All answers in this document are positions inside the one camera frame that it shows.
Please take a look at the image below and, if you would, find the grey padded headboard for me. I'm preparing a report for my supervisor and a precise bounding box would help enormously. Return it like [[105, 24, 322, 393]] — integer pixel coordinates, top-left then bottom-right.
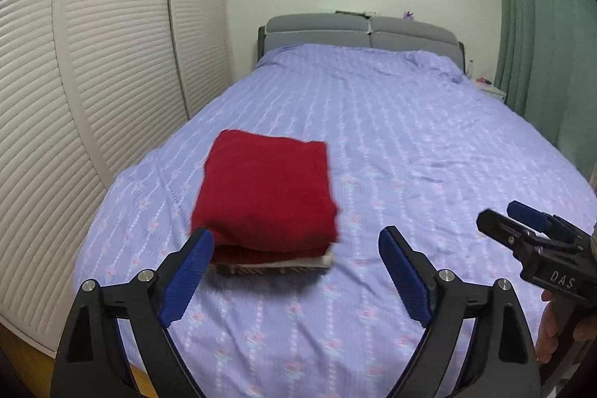
[[257, 11, 465, 70]]

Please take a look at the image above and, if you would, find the purple floral bed sheet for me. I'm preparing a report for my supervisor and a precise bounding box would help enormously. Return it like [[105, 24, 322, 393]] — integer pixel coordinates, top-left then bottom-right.
[[73, 44, 596, 397]]

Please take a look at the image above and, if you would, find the white louvered wardrobe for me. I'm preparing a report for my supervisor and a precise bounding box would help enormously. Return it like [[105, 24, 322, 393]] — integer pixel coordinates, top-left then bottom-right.
[[1, 0, 232, 355]]

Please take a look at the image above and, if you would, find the red item on nightstand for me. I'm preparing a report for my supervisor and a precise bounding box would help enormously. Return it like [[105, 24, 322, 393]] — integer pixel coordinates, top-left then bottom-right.
[[476, 78, 493, 85]]

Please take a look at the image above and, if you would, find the white bedside table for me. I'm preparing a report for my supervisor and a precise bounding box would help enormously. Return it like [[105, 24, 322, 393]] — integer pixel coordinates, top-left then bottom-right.
[[472, 79, 506, 103]]

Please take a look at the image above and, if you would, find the clear plastic bottle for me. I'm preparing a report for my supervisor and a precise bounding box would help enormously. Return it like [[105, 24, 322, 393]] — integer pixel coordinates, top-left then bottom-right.
[[466, 60, 475, 79]]

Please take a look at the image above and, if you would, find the red fleece sweater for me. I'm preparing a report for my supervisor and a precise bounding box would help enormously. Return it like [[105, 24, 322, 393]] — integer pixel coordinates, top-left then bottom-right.
[[191, 129, 338, 274]]

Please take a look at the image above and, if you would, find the person's right hand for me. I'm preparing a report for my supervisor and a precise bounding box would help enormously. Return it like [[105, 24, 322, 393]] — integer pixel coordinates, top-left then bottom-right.
[[535, 290, 597, 364]]

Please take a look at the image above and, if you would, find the green curtain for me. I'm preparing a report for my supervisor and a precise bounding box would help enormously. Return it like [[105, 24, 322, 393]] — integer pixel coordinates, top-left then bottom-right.
[[495, 0, 596, 178]]

